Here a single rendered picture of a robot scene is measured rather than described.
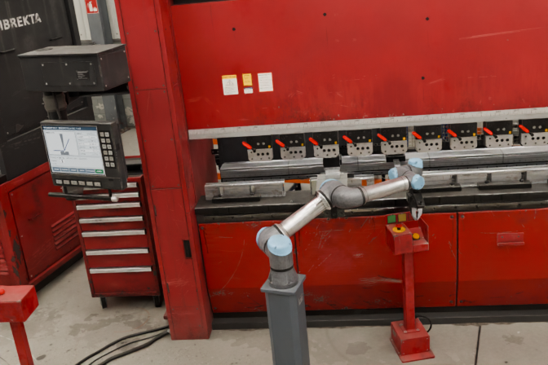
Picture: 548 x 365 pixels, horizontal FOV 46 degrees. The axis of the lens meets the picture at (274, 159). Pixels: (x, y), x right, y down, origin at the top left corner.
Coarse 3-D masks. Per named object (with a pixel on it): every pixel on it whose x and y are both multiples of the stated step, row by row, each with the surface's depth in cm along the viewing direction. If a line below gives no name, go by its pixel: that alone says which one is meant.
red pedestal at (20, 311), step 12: (0, 288) 329; (12, 288) 334; (24, 288) 333; (0, 300) 324; (12, 300) 323; (24, 300) 326; (36, 300) 337; (0, 312) 325; (12, 312) 324; (24, 312) 325; (12, 324) 333; (24, 336) 338; (24, 348) 338; (24, 360) 340
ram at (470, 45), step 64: (256, 0) 361; (320, 0) 358; (384, 0) 355; (448, 0) 351; (512, 0) 348; (192, 64) 377; (256, 64) 373; (320, 64) 370; (384, 64) 366; (448, 64) 363; (512, 64) 359; (192, 128) 390; (320, 128) 382
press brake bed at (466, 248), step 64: (256, 256) 402; (320, 256) 398; (384, 256) 394; (448, 256) 389; (512, 256) 385; (256, 320) 421; (320, 320) 414; (384, 320) 409; (448, 320) 405; (512, 320) 400
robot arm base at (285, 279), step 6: (270, 270) 317; (276, 270) 312; (282, 270) 312; (288, 270) 313; (294, 270) 317; (270, 276) 317; (276, 276) 313; (282, 276) 312; (288, 276) 313; (294, 276) 315; (270, 282) 316; (276, 282) 313; (282, 282) 312; (288, 282) 314; (294, 282) 315; (276, 288) 314; (282, 288) 313
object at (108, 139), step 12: (48, 120) 338; (60, 120) 335; (72, 120) 333; (108, 132) 321; (120, 132) 331; (108, 144) 324; (120, 144) 332; (48, 156) 342; (108, 156) 326; (120, 156) 327; (108, 168) 329; (120, 168) 328; (60, 180) 343; (72, 180) 341; (84, 180) 337; (96, 180) 334; (108, 180) 331; (120, 180) 329
